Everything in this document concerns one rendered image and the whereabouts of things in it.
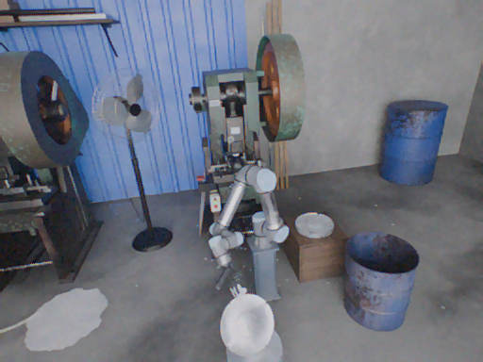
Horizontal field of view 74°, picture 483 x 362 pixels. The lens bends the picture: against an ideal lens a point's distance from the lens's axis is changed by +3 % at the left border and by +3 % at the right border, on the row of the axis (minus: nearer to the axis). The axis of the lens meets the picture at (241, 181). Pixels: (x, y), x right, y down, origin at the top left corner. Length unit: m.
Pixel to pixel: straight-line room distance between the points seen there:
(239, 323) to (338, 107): 3.10
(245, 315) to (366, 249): 1.06
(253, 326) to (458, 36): 4.14
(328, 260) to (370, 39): 2.70
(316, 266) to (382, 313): 0.56
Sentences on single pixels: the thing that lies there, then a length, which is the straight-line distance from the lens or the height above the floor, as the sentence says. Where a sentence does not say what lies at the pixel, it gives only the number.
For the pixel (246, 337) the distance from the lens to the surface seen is 1.80.
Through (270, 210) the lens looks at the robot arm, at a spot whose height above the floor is 0.81.
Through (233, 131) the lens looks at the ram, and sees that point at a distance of 2.58.
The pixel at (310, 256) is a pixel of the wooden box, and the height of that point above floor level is 0.24.
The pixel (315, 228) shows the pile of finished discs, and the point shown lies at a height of 0.39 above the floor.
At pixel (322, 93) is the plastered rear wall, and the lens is 4.09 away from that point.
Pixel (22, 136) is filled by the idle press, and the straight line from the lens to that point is 2.46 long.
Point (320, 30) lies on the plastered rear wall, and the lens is 4.00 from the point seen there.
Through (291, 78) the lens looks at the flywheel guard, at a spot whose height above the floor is 1.47.
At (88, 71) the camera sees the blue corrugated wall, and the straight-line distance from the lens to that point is 3.79.
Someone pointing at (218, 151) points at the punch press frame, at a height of 0.82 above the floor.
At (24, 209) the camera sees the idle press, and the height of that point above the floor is 0.65.
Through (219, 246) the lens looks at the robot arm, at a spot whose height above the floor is 0.75.
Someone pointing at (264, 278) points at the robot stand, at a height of 0.21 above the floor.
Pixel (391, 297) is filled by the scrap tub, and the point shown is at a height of 0.30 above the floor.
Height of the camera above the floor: 1.77
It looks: 25 degrees down
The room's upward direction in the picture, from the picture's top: 4 degrees counter-clockwise
